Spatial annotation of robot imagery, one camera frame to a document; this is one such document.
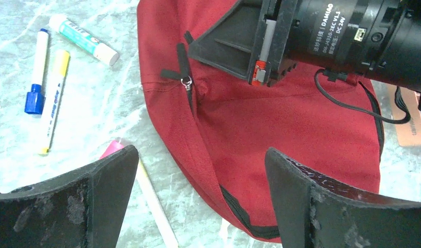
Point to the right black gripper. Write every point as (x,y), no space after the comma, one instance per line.
(260,41)

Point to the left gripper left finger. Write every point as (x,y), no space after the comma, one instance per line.
(84,207)

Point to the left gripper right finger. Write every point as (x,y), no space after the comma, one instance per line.
(315,210)

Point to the red backpack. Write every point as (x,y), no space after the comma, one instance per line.
(219,131)

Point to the green white glue stick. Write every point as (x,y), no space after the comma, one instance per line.
(83,39)

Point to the pink black highlighter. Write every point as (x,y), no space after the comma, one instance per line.
(114,146)

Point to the white pencil stick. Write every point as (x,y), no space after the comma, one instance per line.
(155,206)

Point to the blue cap marker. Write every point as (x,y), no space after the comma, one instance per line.
(34,98)

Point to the yellow cap marker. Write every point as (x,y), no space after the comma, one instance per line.
(56,81)

